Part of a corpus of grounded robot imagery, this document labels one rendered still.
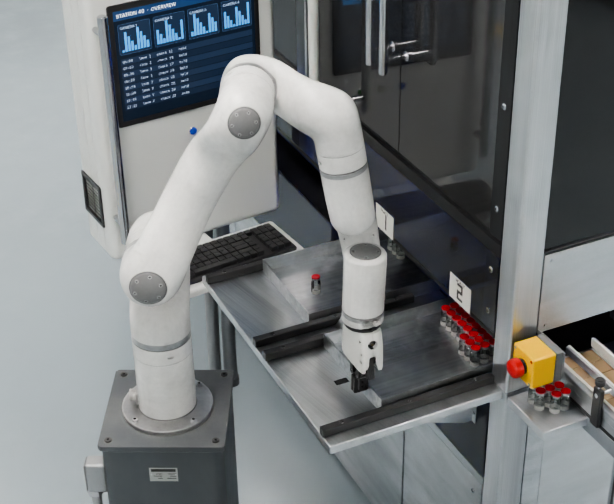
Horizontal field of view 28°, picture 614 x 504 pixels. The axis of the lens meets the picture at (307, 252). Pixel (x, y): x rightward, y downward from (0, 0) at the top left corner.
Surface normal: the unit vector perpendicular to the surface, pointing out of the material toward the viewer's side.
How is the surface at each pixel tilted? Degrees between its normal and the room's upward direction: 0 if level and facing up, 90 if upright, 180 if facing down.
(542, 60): 90
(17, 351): 0
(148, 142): 90
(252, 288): 0
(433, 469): 90
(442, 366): 0
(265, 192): 90
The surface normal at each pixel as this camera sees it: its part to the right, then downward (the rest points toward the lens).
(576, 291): 0.43, 0.47
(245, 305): -0.02, -0.85
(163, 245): 0.08, 0.05
